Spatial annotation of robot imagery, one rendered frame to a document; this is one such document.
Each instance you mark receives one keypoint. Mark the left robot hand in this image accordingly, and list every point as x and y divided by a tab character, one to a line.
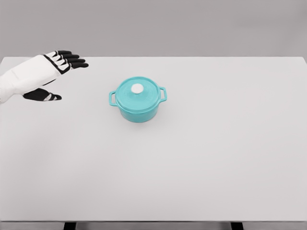
36	70

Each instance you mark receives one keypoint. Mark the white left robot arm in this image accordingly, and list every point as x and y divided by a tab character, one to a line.
6	86

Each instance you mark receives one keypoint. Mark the teal pot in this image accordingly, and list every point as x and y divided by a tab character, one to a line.
139	112

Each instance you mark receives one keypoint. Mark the teal lid with white knob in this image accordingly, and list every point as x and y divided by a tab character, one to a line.
137	94

